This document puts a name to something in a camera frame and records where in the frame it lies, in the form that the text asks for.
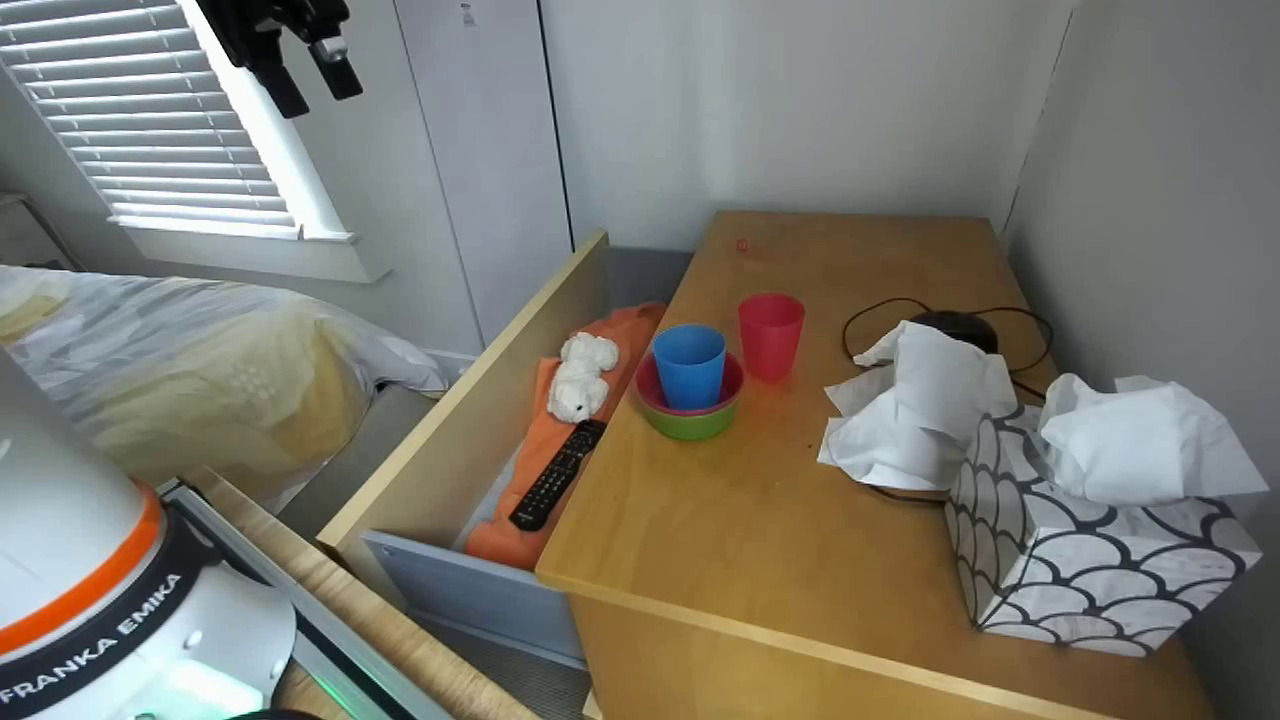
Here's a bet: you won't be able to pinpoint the white window frame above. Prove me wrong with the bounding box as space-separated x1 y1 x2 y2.
114 0 394 294

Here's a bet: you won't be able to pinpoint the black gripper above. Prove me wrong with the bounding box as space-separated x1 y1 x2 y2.
195 0 366 120

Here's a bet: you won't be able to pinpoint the white window blinds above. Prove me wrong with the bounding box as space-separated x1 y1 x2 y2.
0 0 305 243

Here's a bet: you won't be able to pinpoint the green plastic bowl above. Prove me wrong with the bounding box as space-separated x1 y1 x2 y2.
627 383 744 448

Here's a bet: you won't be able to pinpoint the white rolled sock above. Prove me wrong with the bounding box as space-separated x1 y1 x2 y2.
544 327 622 427

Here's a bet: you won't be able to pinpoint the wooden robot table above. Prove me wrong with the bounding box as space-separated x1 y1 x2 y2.
157 465 535 720

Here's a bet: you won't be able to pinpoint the black TV remote control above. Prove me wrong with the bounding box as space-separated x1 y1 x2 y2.
509 416 611 536

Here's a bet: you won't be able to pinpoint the black cable with plug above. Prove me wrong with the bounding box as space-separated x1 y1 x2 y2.
835 294 1063 409

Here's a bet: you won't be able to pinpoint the wooden drawer with grey inside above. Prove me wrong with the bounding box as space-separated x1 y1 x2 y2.
314 234 696 673

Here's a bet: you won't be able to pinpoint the wooden dresser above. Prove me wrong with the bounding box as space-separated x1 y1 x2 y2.
531 210 1214 720

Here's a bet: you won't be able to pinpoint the white tissue in box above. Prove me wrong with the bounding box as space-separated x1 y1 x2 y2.
1034 372 1270 510

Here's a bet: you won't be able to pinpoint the crumpled white tissue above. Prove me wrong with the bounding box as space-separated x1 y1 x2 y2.
814 317 1024 495

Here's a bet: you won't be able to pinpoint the pink plastic bowl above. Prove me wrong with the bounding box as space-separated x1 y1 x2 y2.
627 350 749 422

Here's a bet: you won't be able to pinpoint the scale-patterned tissue box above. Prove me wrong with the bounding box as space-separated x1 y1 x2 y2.
940 409 1264 660

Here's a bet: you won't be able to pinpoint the blue plastic cup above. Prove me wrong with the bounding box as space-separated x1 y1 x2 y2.
649 323 731 413

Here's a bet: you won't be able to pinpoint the red plastic cup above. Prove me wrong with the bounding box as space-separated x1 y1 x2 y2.
735 294 806 388

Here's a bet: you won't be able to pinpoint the white bed cover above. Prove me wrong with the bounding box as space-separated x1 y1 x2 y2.
0 261 462 518

